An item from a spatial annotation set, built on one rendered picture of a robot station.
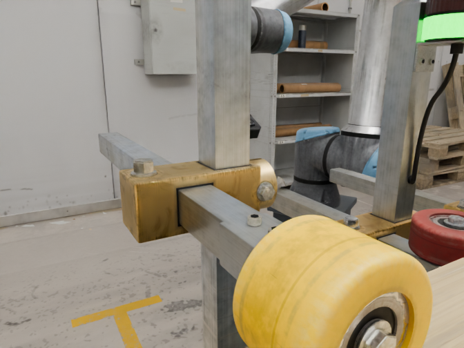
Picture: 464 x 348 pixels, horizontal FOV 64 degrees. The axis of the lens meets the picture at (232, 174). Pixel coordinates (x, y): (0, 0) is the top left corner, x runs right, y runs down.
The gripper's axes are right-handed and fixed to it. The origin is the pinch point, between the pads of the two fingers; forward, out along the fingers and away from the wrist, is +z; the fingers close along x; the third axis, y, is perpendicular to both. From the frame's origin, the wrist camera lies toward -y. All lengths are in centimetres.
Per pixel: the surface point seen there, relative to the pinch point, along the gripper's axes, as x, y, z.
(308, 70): -213, 222, -26
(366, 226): 1.5, -38.1, -4.4
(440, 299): 13, -54, -7
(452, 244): 3.5, -49.4, -7.1
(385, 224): -1.0, -38.7, -4.4
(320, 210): 0.9, -29.3, -3.4
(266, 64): -141, 190, -30
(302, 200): 0.2, -24.5, -3.4
